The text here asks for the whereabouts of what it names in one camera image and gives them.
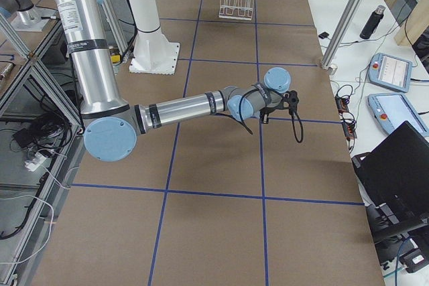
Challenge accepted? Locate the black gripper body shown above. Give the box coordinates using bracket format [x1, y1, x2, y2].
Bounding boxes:
[259, 93, 285, 115]

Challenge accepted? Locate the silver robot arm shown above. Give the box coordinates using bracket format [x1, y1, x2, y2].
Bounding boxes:
[55, 0, 298, 161]

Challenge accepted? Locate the orange black usb hub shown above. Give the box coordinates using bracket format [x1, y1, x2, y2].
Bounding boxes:
[334, 95, 357, 141]

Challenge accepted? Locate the small black phone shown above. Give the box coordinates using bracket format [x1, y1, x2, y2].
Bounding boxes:
[318, 32, 329, 39]

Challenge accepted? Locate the blue teach pendant near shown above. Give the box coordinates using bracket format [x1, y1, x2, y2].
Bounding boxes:
[367, 93, 428, 137]

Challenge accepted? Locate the blue teach pendant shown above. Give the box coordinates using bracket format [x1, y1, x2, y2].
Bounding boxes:
[368, 52, 413, 93]
[367, 93, 428, 137]

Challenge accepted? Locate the blue teach pendant far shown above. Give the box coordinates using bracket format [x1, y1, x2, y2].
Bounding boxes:
[368, 52, 413, 93]

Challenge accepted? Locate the black water bottle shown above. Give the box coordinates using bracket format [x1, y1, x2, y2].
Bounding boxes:
[359, 5, 386, 40]

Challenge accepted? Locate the black laptop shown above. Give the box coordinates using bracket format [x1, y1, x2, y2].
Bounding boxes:
[352, 121, 428, 243]

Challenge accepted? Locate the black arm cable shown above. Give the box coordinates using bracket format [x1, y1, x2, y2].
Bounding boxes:
[234, 90, 305, 143]

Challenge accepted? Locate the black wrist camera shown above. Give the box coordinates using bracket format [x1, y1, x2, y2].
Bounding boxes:
[283, 90, 299, 114]

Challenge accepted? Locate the white wire cup rack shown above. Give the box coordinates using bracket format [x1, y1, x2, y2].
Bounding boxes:
[219, 0, 255, 21]

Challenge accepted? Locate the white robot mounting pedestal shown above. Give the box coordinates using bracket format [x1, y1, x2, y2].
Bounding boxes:
[129, 0, 180, 74]

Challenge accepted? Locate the aluminium frame post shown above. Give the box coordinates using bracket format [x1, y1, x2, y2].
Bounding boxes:
[320, 0, 362, 76]

